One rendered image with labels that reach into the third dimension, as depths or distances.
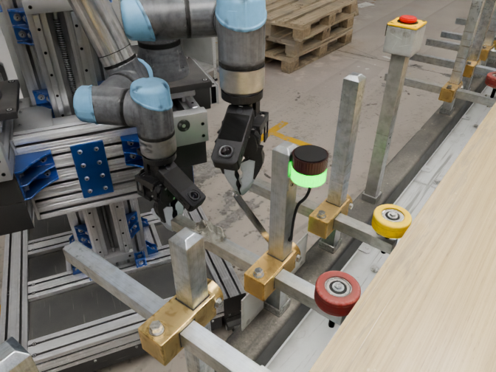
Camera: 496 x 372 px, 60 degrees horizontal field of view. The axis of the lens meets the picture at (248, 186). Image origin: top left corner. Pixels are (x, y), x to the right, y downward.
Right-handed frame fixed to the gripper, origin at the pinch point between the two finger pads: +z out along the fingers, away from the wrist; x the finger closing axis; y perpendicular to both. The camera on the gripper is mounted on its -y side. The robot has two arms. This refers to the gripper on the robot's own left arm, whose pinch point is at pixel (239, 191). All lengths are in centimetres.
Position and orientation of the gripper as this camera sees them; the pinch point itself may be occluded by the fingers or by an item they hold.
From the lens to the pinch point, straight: 83.1
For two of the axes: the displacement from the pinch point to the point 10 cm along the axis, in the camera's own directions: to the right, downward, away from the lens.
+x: -9.6, -1.7, 2.4
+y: 2.9, -5.6, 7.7
